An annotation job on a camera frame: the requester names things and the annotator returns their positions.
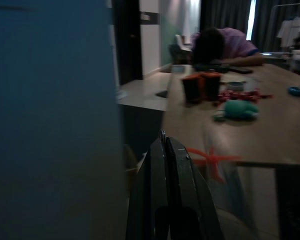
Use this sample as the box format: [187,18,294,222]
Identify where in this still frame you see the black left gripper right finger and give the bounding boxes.
[165,136,225,240]

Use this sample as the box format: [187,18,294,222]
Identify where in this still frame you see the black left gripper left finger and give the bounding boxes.
[126,136,170,240]

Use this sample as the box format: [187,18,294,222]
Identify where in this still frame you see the teal plush toy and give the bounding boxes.
[212,99,260,124]

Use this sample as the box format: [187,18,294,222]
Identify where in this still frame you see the black orange box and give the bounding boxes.
[202,71,222,101]
[181,74,205,103]

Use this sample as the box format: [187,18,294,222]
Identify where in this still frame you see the grey tape roll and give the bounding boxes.
[225,80,247,92]

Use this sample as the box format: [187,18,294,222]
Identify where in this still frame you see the white magnetic board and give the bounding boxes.
[0,0,129,240]

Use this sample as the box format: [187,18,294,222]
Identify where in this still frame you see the black phone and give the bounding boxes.
[229,65,254,75]

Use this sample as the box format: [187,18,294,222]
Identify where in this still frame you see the dark door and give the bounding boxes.
[113,0,144,86]

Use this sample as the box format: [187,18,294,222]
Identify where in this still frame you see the white chair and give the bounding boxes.
[174,34,194,52]

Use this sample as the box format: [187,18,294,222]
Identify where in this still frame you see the blue round object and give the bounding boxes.
[287,85,300,97]

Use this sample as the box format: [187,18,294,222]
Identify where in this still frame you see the dark curtain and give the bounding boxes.
[199,0,251,41]
[250,0,300,52]

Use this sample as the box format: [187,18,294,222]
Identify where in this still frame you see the white hanging shirt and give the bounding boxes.
[276,16,300,49]

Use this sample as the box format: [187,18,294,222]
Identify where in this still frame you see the metal clothes rack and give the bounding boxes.
[266,0,300,51]

